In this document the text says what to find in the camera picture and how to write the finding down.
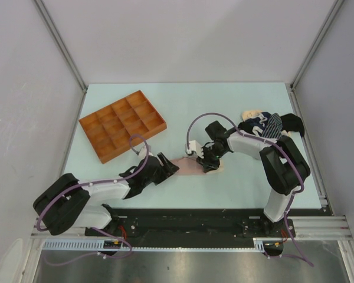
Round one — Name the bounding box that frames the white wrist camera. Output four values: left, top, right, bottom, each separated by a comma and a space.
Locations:
137, 146, 148, 160
185, 140, 204, 158

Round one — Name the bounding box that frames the striped navy underwear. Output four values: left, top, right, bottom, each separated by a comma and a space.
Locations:
262, 113, 288, 140

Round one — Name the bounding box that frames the black underwear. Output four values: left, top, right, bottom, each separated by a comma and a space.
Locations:
280, 113, 305, 137

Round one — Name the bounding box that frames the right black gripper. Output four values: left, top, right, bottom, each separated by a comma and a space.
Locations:
196, 144, 228, 173

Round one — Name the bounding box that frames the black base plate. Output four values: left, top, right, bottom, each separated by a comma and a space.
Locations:
48, 208, 334, 251

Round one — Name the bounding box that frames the left aluminium frame post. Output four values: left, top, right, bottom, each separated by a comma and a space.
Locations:
32, 0, 88, 94

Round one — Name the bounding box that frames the right aluminium frame post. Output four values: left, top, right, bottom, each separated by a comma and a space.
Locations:
289, 0, 346, 91

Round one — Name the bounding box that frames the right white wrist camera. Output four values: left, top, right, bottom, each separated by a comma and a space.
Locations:
185, 140, 204, 158

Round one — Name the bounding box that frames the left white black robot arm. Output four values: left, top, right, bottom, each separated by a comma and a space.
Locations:
33, 153, 179, 236

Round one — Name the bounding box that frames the cream underwear in pile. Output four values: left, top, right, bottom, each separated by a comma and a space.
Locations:
241, 110, 263, 121

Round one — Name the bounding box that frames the aluminium frame post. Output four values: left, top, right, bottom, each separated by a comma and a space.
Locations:
32, 0, 88, 94
289, 0, 346, 91

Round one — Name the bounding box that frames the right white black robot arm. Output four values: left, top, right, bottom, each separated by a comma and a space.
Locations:
188, 121, 310, 236

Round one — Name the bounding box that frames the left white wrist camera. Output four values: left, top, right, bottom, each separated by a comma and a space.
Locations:
137, 146, 148, 160

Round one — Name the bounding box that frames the orange compartment tray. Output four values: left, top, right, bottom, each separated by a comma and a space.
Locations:
79, 90, 167, 164

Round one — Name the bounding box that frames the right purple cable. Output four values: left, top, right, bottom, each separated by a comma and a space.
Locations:
185, 111, 316, 268

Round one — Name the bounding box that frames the navy white underwear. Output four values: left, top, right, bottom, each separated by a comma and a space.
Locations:
238, 111, 271, 137

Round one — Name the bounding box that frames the white slotted cable duct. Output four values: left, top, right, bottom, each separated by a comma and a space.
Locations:
42, 237, 281, 253

